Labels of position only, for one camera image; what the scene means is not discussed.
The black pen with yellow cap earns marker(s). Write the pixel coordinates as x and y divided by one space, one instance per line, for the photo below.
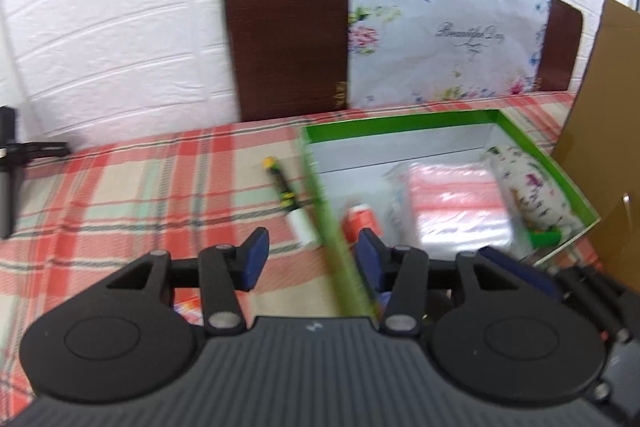
286 194

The green cardboard box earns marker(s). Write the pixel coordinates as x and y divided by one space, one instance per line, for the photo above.
400 123

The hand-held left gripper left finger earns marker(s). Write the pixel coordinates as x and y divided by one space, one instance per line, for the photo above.
256 257

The floral plastic bag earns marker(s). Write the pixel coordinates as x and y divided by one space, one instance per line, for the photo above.
440 32

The red and blue colourful box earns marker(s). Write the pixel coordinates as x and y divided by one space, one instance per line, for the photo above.
190 311

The brown wooden headboard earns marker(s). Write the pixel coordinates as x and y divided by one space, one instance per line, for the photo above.
285 32

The brown cardboard flap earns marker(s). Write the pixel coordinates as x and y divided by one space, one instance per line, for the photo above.
605 132

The red plaid bed sheet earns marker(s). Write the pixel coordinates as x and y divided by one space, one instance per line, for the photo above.
150 187

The black tripod stand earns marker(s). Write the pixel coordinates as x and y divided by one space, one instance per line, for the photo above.
10 167

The white floral fabric pouch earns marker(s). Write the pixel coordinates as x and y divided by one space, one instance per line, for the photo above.
535 192

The pink zip bag pack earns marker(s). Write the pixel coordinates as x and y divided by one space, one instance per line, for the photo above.
450 199

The small green plastic item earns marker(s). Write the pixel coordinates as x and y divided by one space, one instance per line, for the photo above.
545 238

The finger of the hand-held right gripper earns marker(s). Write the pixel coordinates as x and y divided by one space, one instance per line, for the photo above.
520 272

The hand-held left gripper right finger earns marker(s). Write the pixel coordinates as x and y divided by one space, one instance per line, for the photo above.
370 257

